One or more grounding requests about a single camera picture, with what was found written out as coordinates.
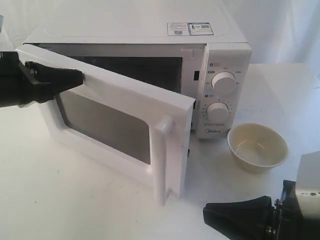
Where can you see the blue warning sticker right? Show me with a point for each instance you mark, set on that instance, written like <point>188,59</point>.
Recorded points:
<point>200,29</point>

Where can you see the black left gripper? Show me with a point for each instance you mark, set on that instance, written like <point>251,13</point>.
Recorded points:
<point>46,83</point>

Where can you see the white control knob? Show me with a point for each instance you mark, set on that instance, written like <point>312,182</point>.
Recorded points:
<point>217,112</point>
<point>224,83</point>

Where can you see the white microwave oven body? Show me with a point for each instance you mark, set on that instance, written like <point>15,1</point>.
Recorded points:
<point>139,47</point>

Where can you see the lower white control knob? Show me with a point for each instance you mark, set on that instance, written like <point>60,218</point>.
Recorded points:
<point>217,112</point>

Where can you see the upper white control knob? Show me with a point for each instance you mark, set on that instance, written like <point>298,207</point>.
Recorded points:
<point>224,83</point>

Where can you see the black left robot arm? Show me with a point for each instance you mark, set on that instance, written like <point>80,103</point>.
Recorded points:
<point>9,77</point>

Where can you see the cream ceramic bowl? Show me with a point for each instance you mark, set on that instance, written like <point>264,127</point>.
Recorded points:
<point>257,148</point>

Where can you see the white microwave door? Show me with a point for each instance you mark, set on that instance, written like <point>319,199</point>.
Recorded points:
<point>138,129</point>

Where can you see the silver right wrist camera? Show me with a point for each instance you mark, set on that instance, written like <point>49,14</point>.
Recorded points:
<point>307,187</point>

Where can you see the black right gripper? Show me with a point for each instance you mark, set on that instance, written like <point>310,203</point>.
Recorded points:
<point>257,219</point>

